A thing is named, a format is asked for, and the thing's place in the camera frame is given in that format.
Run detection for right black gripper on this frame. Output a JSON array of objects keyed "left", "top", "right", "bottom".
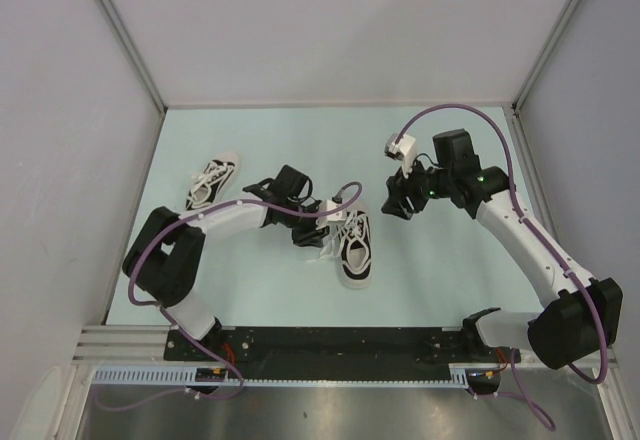
[{"left": 381, "top": 153, "right": 454, "bottom": 221}]

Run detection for black white sneaker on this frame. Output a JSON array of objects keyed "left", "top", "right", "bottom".
[
  {"left": 185, "top": 150, "right": 241, "bottom": 222},
  {"left": 311, "top": 201, "right": 372, "bottom": 289}
]

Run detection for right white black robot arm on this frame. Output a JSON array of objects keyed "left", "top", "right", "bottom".
[{"left": 381, "top": 129, "right": 623, "bottom": 370}]

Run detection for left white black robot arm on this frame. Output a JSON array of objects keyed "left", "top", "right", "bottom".
[{"left": 122, "top": 165, "right": 329, "bottom": 360}]

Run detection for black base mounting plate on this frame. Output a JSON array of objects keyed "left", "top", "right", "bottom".
[{"left": 164, "top": 326, "right": 522, "bottom": 382}]

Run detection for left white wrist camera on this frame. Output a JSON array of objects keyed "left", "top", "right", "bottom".
[{"left": 316, "top": 199, "right": 347, "bottom": 230}]

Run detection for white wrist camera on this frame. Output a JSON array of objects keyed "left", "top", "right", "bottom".
[
  {"left": 384, "top": 134, "right": 418, "bottom": 178},
  {"left": 316, "top": 199, "right": 347, "bottom": 230}
]

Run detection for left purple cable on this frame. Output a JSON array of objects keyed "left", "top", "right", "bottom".
[{"left": 92, "top": 181, "right": 364, "bottom": 411}]

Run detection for purple cable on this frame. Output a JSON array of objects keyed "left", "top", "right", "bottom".
[
  {"left": 397, "top": 103, "right": 614, "bottom": 431},
  {"left": 92, "top": 181, "right": 364, "bottom": 411}
]

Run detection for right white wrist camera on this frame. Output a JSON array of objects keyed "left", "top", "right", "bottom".
[{"left": 384, "top": 134, "right": 418, "bottom": 178}]

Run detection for right aluminium corner post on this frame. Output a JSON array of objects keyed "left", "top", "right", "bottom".
[{"left": 514, "top": 0, "right": 605, "bottom": 109}]

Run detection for aluminium corner post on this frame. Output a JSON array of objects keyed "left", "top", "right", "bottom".
[
  {"left": 514, "top": 0, "right": 605, "bottom": 109},
  {"left": 74, "top": 0, "right": 168, "bottom": 113}
]

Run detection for grey slotted cable duct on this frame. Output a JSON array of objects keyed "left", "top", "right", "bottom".
[{"left": 92, "top": 365, "right": 498, "bottom": 389}]

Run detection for aluminium front frame rail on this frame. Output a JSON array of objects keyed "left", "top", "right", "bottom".
[{"left": 72, "top": 326, "right": 615, "bottom": 366}]

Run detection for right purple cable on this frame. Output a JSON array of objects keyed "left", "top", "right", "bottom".
[{"left": 397, "top": 103, "right": 614, "bottom": 431}]

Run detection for left aluminium corner post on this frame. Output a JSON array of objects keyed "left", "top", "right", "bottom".
[{"left": 74, "top": 0, "right": 168, "bottom": 113}]

